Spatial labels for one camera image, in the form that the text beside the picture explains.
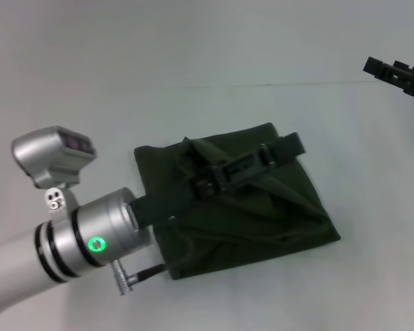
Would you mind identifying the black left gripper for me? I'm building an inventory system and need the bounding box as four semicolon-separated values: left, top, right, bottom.
127;164;236;230

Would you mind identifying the dark green shirt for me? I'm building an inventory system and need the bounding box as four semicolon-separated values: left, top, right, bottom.
133;121;342;281

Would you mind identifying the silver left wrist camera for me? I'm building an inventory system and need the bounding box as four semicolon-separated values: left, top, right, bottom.
10;126;97;221

